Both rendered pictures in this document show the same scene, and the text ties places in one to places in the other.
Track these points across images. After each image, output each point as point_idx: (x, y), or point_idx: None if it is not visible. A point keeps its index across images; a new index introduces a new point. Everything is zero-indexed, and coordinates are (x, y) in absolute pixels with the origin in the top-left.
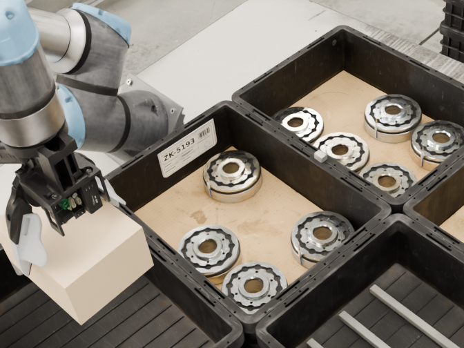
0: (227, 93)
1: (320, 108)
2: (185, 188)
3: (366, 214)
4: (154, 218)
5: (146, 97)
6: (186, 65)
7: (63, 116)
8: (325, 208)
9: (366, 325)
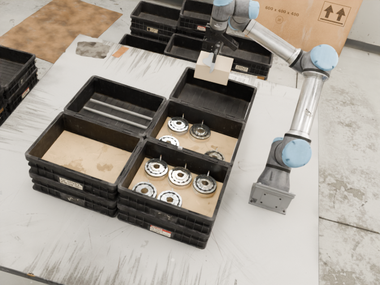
0: (266, 246)
1: (203, 204)
2: (227, 155)
3: None
4: (228, 143)
5: (273, 180)
6: (301, 259)
7: (211, 25)
8: None
9: (142, 130)
